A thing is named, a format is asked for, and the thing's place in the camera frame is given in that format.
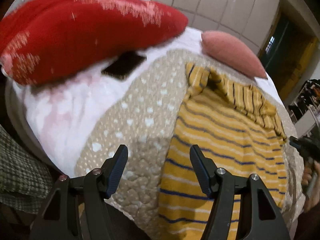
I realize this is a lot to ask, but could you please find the yellow striped knit sweater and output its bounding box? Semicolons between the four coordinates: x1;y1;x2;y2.
158;62;287;239

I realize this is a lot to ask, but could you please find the cluttered clothes rack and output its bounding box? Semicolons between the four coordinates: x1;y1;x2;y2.
287;79;319;124

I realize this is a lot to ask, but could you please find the person's right hand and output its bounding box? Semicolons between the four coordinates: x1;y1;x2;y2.
302;160;320;213

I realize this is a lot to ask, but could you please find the checkered green fabric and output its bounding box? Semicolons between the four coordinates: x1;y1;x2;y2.
0;128;53;214

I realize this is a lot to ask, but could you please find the wooden door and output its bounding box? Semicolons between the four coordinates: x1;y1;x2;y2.
274;35;318;98

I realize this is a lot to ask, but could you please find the white bed sheet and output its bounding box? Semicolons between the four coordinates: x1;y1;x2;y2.
5;28;283;177

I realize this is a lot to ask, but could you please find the beige dotted quilt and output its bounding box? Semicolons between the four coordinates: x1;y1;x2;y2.
75;49;305;239

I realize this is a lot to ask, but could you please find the pink knit pillow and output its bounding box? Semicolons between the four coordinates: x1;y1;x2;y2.
201;31;267;79

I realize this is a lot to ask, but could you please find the white wardrobe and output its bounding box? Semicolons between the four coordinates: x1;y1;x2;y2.
156;0;280;54

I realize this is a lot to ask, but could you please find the black smartphone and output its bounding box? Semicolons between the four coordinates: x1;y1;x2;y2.
101;51;147;80

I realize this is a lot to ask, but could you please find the red floral bolster pillow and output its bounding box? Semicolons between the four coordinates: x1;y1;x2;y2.
1;0;188;86

